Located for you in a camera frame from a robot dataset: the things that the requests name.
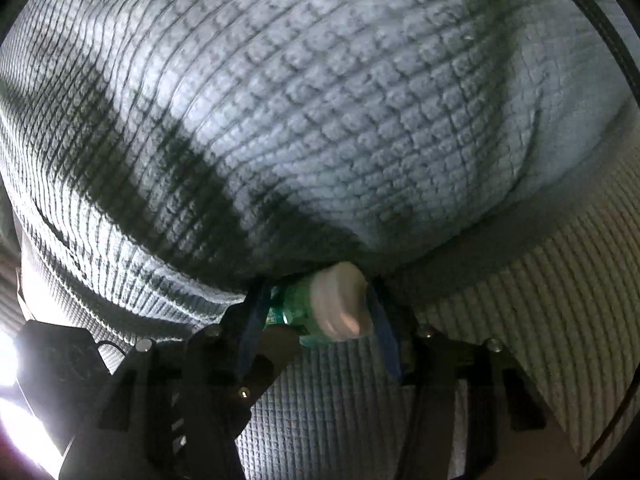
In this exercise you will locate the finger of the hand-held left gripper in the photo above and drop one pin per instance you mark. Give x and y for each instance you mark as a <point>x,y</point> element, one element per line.
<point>272,360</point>

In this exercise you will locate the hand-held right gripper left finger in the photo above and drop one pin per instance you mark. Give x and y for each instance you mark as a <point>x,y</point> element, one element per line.
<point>255,320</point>

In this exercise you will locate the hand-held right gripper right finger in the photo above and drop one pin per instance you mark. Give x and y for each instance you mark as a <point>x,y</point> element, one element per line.
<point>382,330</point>

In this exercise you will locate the white pill bottle green label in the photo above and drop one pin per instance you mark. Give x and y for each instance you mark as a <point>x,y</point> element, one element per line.
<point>340,305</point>

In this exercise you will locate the grey sofa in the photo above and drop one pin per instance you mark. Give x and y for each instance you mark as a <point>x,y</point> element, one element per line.
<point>550,320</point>

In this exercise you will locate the grey sofa cushion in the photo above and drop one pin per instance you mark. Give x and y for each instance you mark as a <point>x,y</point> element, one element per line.
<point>325,110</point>

